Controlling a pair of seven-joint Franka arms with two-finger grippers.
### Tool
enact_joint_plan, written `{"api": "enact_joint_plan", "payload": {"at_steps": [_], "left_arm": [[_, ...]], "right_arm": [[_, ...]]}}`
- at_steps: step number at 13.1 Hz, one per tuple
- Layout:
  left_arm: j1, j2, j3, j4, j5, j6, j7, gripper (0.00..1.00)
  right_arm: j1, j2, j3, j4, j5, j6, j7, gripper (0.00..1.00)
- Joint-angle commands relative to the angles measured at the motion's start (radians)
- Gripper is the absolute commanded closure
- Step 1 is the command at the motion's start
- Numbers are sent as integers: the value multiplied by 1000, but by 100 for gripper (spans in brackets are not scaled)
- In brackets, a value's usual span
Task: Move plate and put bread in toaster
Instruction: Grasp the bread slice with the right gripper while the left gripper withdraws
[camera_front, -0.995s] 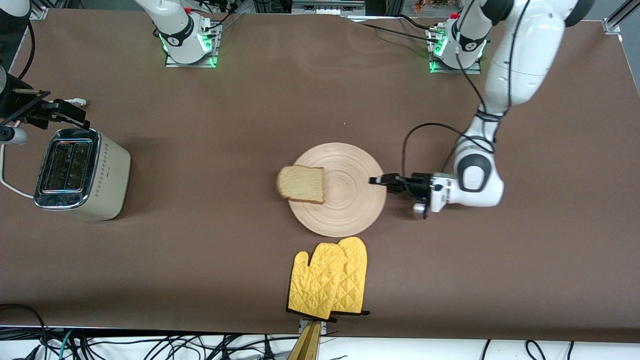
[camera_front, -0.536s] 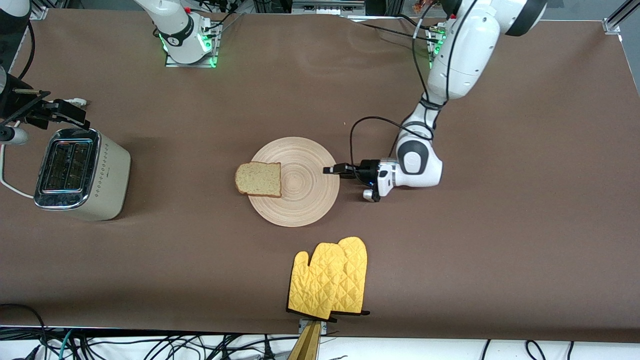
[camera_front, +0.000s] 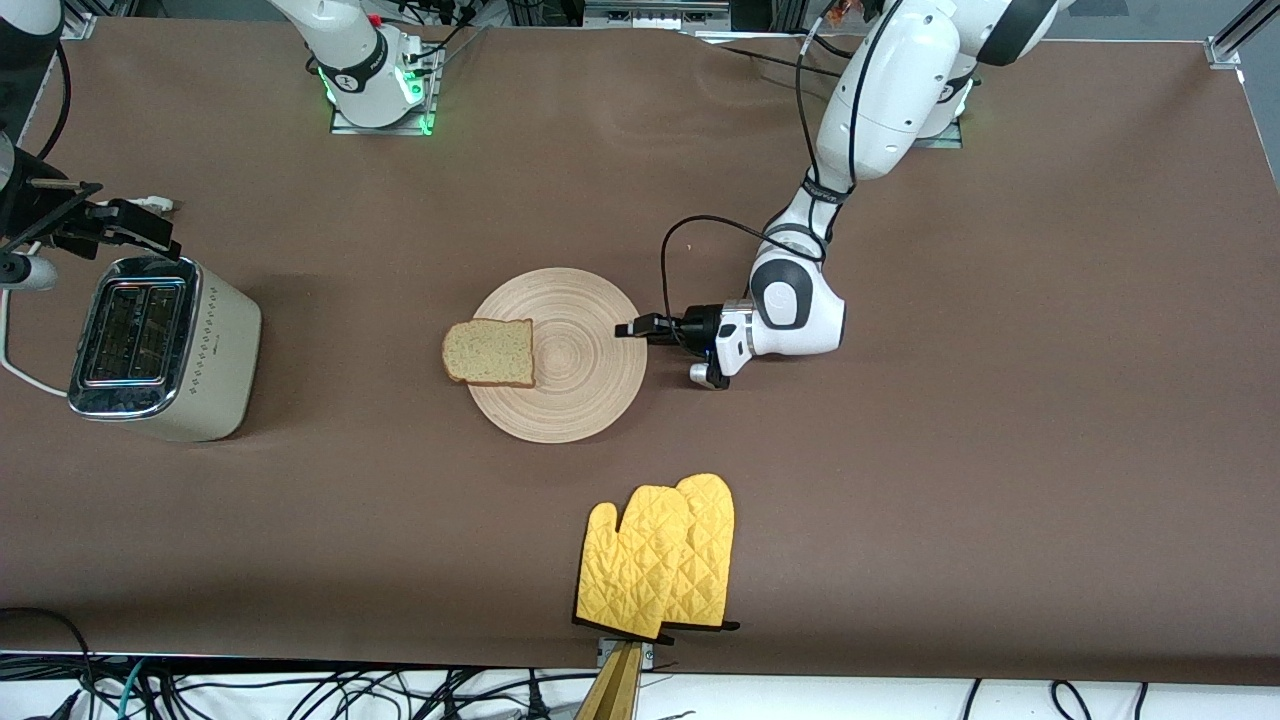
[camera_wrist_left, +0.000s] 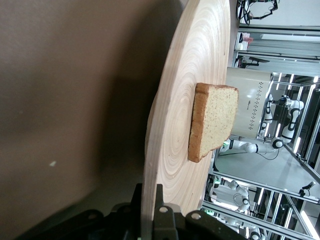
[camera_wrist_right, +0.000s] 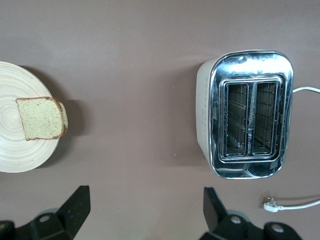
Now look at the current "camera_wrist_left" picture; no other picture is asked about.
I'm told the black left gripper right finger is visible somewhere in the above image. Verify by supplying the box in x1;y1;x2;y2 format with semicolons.
151;184;247;240

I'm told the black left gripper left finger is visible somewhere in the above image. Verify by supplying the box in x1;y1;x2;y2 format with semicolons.
14;183;145;240

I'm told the round wooden plate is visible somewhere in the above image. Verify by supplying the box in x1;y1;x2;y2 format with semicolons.
140;0;232;240

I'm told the slice of bread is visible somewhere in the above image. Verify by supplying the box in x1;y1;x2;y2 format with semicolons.
187;82;240;164

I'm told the white and chrome toaster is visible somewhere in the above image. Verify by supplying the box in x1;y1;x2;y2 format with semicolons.
219;66;274;139

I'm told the aluminium profile frame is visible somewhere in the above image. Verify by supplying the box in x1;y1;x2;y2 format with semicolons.
201;24;320;240

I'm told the black background camera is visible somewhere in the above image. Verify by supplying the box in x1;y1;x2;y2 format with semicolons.
298;180;317;198

